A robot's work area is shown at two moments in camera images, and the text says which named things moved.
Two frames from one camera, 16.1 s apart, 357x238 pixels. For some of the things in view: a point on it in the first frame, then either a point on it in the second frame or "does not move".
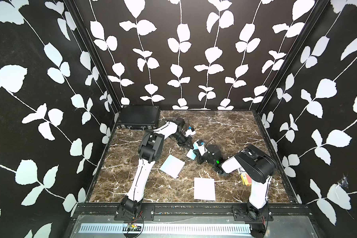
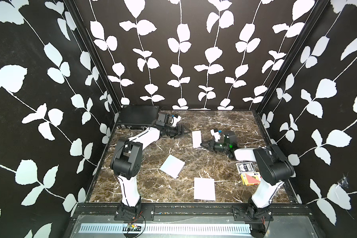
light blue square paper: x=191 y=154 → x=196 y=137
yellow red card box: x=246 y=179 does not move
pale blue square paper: x=172 y=166 does not move
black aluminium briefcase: x=139 y=117 does not move
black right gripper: x=199 y=158 → x=209 y=148
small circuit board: x=134 y=227 does not move
